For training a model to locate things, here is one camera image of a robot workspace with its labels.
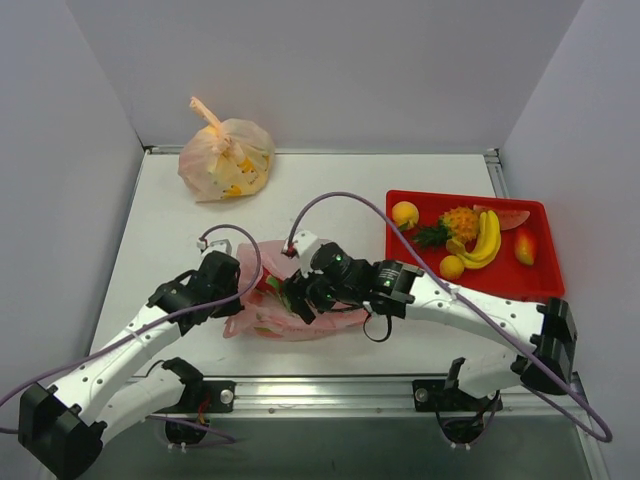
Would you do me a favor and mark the pink plastic bag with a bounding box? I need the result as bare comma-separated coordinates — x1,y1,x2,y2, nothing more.
223,240,365,342

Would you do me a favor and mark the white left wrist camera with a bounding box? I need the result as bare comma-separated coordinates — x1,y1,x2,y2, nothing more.
196,239,232,257

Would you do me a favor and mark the orange plastic bag with fruit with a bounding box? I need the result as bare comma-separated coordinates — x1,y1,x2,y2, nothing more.
178,97,275,203

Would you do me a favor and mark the aluminium front rail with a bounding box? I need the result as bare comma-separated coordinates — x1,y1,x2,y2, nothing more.
59,377,591,419

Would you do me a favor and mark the watermelon slice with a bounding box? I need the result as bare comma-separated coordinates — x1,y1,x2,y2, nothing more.
472,205,530,231

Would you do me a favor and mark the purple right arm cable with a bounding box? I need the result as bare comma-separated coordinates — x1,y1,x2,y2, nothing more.
281,192,614,443

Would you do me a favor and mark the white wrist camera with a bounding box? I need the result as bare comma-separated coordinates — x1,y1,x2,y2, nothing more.
281,230,322,278
196,239,232,257

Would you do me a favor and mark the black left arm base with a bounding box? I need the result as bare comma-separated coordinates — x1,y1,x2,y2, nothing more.
146,358,237,452

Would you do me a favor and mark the orange toy pineapple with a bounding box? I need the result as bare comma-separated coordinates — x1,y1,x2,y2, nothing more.
412,207,479,249

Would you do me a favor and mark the yellow fruit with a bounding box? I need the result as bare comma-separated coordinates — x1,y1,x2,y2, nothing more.
445,210,501,270

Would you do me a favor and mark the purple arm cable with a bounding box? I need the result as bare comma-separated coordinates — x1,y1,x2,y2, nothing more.
0,223,263,434
281,192,614,443

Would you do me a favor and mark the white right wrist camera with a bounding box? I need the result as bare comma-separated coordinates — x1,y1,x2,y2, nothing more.
281,230,322,278

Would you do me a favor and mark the red toy dragon fruit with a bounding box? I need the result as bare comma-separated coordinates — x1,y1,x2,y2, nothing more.
259,269,291,312

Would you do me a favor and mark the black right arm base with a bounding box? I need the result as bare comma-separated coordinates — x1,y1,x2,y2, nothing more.
412,357,503,450

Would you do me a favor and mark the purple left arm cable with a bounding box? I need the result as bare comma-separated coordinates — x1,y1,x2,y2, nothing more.
0,223,263,434

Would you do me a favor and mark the red yellow mango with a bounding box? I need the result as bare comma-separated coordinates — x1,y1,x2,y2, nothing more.
514,226,538,266

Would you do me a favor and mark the small yellow lemon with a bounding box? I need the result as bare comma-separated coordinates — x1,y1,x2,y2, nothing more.
439,255,465,281

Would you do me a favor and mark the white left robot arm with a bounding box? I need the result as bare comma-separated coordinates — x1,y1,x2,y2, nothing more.
18,249,241,479

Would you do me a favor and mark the orange fruit with leaf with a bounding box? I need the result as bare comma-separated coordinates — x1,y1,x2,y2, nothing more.
391,201,420,232

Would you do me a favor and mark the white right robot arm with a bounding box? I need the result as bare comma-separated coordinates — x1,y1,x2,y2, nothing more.
283,242,577,409

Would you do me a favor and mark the red plastic tray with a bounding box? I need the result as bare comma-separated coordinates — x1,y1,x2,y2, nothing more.
386,190,565,303

